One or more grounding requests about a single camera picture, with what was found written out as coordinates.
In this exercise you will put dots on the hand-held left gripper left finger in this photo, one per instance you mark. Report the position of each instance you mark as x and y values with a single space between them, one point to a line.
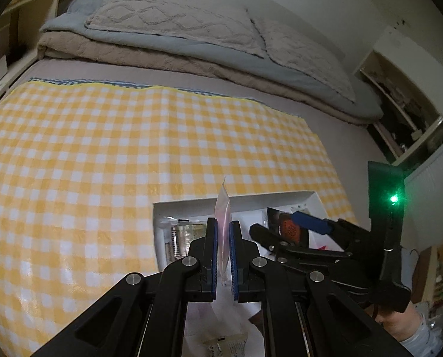
214 253

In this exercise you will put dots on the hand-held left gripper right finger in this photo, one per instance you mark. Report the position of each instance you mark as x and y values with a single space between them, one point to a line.
233 260

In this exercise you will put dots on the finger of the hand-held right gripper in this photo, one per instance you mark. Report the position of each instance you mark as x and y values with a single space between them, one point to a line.
310 220
266 236

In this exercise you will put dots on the dark packet with pink circle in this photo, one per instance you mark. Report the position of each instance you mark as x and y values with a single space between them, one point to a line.
290 230

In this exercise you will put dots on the white cardboard box tray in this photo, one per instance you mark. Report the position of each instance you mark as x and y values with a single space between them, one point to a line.
251 212

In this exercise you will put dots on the red snack packet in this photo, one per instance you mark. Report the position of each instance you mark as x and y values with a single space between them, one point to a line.
322 247

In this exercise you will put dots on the clear packet with pink contents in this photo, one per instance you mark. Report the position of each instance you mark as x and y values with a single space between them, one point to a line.
223 223

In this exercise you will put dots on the grey-green square foil packet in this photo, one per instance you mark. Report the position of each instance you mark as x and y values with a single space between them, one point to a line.
186 232

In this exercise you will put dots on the person's right forearm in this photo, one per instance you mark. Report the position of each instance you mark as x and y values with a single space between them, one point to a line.
422 342

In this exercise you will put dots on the person's right hand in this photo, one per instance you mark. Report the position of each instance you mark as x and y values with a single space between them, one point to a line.
400 323

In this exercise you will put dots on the grey-blue duvet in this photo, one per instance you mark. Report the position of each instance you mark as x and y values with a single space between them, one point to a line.
366 104

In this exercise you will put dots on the yellow checkered mat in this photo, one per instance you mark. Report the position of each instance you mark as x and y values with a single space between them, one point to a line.
132 137

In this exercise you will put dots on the small beige textured pillow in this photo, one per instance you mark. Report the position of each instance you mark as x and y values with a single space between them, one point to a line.
307 55

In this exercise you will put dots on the cluttered white shelf unit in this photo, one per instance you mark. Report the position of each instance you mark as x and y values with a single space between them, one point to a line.
374 59

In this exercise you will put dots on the beige quilt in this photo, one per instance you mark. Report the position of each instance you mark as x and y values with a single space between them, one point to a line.
132 55

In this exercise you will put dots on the large beige textured pillow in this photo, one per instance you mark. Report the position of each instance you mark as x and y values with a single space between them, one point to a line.
169 15

